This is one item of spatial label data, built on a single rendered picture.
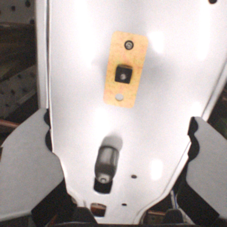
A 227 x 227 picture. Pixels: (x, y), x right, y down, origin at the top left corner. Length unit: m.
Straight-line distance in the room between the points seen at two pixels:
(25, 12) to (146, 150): 0.48
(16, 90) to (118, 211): 0.50
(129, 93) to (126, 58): 0.04
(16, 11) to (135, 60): 0.46
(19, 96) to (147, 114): 0.52
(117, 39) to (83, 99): 0.08
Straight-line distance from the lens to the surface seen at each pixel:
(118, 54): 0.19
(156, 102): 0.21
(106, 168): 0.23
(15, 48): 0.24
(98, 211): 0.57
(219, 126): 0.26
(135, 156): 0.26
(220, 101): 0.32
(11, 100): 0.70
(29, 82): 0.62
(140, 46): 0.19
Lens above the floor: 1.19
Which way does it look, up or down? 59 degrees down
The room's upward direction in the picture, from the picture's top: 167 degrees counter-clockwise
